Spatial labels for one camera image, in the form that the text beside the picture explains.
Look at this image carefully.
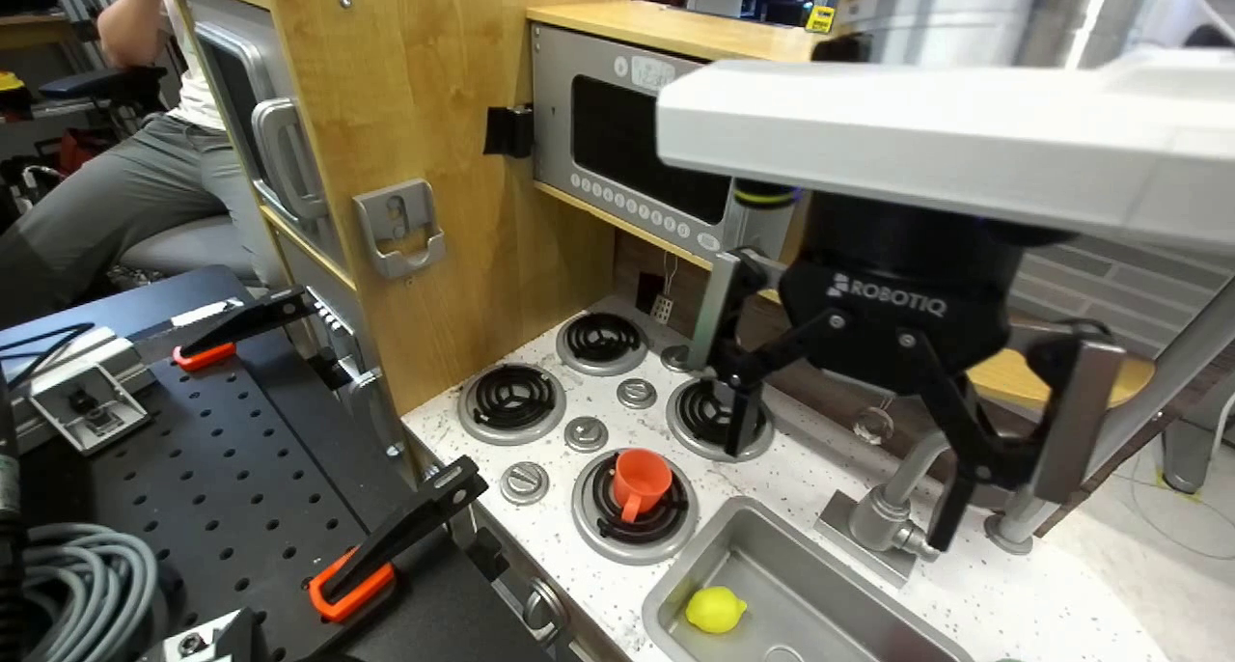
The person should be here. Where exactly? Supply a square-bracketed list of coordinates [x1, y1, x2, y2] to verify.
[0, 0, 263, 331]

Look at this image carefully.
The black clamp with orange grip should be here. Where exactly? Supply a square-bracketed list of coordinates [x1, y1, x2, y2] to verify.
[308, 455, 489, 623]
[172, 288, 316, 372]

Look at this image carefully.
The grey fridge door handle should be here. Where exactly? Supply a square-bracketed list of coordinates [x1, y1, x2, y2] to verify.
[252, 97, 330, 222]

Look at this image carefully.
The grey metal box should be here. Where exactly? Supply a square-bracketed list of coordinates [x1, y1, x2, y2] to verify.
[0, 325, 156, 456]

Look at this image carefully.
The silver toy sink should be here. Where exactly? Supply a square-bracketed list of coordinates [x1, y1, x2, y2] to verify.
[642, 495, 977, 662]

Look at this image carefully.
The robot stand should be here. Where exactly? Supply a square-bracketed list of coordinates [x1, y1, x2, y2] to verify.
[0, 264, 556, 662]

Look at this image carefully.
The grey oven knob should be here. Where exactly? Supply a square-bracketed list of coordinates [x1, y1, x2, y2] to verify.
[521, 578, 572, 636]

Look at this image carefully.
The wooden toy kitchen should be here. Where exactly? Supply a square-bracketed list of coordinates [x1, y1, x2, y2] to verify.
[159, 0, 1235, 662]

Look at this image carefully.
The yellow plastic pear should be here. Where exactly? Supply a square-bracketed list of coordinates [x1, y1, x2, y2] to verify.
[684, 585, 749, 636]

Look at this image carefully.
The black door latch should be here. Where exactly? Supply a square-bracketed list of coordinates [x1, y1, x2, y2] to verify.
[482, 105, 535, 159]

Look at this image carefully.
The grey toy microwave door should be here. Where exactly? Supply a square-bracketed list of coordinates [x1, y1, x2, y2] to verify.
[532, 23, 804, 269]

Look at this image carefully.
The grey toy phone holder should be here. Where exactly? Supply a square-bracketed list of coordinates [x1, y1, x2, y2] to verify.
[351, 179, 448, 281]

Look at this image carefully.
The black cable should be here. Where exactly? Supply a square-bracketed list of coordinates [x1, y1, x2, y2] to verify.
[0, 322, 97, 366]

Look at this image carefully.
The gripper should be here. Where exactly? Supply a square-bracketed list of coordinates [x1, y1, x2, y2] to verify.
[707, 191, 1086, 554]

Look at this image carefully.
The grey toy fridge door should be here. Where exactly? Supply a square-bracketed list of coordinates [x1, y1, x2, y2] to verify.
[178, 0, 350, 269]

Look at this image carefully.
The toy stove burner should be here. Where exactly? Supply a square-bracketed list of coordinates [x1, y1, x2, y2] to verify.
[556, 311, 650, 377]
[665, 376, 776, 463]
[571, 449, 699, 565]
[457, 362, 568, 447]

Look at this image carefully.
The coil of grey cable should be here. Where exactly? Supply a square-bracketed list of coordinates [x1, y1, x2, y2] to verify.
[0, 523, 159, 662]

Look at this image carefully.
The grey toy tap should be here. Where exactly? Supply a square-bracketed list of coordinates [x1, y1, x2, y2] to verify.
[814, 428, 968, 588]

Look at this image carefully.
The small hanging toy grater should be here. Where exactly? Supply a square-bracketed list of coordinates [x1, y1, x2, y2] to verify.
[650, 251, 678, 326]

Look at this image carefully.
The orange plastic cup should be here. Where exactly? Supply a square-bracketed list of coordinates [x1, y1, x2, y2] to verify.
[611, 449, 674, 525]

